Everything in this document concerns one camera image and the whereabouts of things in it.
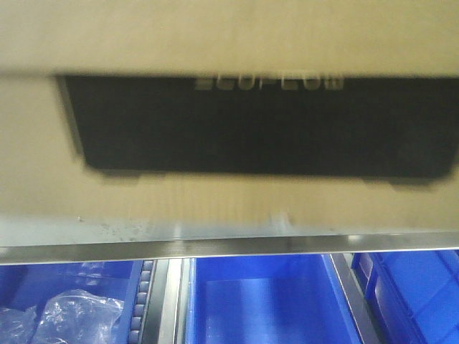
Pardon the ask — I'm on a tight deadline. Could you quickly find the brown cardboard box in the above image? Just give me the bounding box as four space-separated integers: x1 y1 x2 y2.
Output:
1 1 458 231

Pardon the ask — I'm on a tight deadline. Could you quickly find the roller track lower shelf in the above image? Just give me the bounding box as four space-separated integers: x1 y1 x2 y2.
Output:
128 260 158 344

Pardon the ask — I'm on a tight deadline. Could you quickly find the empty blue middle bin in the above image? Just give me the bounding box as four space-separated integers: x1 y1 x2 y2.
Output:
184 254 361 343

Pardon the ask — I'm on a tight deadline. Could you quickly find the clear plastic bag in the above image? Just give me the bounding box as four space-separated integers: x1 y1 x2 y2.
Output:
1 289 124 343

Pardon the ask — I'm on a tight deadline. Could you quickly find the blue bin lower right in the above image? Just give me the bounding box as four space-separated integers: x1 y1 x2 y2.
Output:
351 250 458 343

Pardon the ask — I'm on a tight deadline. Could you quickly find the blue bin with bags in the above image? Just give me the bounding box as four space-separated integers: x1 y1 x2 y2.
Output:
1 260 143 343

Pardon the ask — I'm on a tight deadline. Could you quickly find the steel divider rail right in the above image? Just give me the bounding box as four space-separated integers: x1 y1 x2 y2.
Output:
330 253 382 344

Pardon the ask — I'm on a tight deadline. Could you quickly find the steel shelf front rail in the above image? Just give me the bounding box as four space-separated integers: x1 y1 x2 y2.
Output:
1 214 458 265

